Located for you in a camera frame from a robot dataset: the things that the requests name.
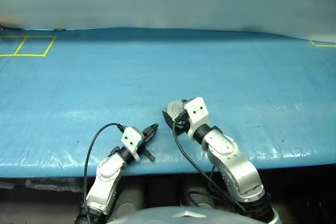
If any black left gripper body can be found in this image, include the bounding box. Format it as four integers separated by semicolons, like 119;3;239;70
138;132;156;162

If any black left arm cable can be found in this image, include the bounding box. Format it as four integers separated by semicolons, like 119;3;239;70
82;122;127;224

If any grey robot torso with logo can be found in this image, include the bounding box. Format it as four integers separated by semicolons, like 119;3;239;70
104;206;266;224

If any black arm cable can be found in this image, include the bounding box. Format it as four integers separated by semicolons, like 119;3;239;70
82;122;127;224
172;121;249;213

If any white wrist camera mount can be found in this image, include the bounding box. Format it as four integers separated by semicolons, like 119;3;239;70
183;97;210;141
121;126;145;161

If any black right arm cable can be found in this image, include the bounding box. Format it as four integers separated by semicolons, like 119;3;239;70
172;121;249;213

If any blue plastic table cover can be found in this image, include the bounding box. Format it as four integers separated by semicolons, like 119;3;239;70
0;26;336;179

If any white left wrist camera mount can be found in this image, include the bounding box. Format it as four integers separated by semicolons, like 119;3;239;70
121;126;145;161

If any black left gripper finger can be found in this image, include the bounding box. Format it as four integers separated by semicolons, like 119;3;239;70
143;123;160;135
144;125;160;144

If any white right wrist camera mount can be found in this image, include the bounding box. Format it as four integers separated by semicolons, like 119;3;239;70
183;97;210;141

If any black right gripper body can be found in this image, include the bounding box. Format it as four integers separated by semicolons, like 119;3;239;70
173;112;192;134

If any grey rounded shape under table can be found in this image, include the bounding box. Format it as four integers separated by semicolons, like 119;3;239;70
114;189;145;217
183;181;221;207

